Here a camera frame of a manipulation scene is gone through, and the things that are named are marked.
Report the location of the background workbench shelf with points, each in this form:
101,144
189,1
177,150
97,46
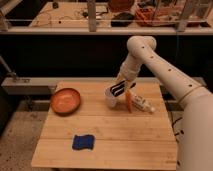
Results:
93,17

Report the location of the blue eraser sponge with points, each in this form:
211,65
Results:
83,142

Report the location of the orange round bowl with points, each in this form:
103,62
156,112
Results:
65,101

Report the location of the black object on shelf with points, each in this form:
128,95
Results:
122,19

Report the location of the orange box on shelf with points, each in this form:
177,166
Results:
144,17

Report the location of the grey metal bench beam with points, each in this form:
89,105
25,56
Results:
43,85

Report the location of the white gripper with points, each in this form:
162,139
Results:
124,78

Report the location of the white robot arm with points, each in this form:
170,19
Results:
195,150

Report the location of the white plastic bottle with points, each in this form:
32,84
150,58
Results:
142,104

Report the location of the wooden table board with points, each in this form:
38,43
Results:
123,140

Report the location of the orange toy carrot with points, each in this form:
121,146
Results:
128,100

